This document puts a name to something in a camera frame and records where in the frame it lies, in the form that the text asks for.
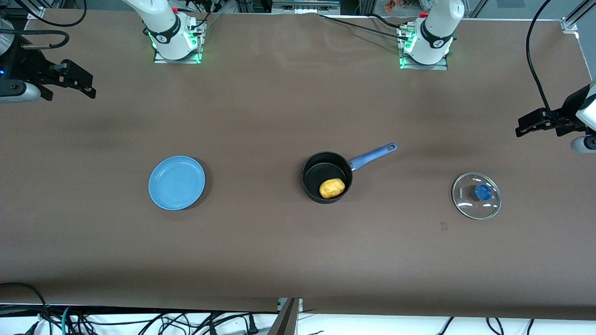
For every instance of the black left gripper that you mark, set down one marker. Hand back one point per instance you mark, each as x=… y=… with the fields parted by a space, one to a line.
x=569 y=111

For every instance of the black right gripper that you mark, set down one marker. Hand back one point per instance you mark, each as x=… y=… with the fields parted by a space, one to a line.
x=29 y=69

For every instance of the glass lid with blue knob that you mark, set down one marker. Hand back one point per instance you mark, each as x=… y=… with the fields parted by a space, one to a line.
x=483 y=191

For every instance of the yellow potato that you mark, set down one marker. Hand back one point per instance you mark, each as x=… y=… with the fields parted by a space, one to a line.
x=331 y=188

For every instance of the blue round plate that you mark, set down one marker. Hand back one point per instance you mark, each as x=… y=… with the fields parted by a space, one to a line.
x=177 y=184

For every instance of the orange small background object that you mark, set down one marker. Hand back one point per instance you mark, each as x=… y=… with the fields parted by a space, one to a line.
x=390 y=4

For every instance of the grey background device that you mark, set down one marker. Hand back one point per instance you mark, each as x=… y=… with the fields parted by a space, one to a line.
x=305 y=5

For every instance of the brown table cover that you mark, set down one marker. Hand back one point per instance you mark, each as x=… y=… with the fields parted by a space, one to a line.
x=279 y=256

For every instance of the black power plug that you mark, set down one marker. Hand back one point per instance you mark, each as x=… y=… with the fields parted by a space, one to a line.
x=252 y=324

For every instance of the aluminium frame corner profile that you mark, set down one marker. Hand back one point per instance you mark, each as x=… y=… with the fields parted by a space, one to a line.
x=37 y=13
x=569 y=24

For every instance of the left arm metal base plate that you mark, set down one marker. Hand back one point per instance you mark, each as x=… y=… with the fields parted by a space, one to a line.
x=442 y=66

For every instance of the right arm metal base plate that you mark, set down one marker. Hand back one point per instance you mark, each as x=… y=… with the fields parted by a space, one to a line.
x=193 y=58

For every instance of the aluminium frame post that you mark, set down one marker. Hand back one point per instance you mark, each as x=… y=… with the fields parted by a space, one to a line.
x=287 y=321

